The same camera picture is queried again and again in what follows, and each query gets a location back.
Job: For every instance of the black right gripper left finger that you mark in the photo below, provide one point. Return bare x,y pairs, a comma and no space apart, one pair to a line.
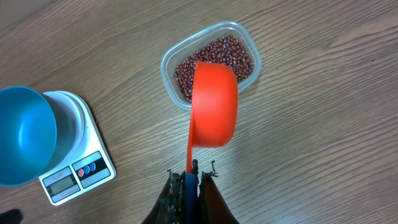
169,207

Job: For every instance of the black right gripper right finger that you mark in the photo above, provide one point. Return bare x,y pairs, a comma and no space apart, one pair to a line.
213,208

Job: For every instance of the red plastic measuring scoop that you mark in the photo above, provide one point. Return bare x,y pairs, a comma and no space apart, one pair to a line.
214,108

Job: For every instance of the white digital kitchen scale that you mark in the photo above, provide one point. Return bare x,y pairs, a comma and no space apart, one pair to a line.
87,165

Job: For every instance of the blue bowl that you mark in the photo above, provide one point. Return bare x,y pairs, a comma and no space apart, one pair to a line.
37,133

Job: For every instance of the red adzuki beans in container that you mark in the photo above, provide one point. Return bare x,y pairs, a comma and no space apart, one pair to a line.
227,50

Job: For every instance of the clear plastic bean container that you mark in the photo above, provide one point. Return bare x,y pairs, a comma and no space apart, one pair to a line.
188,46

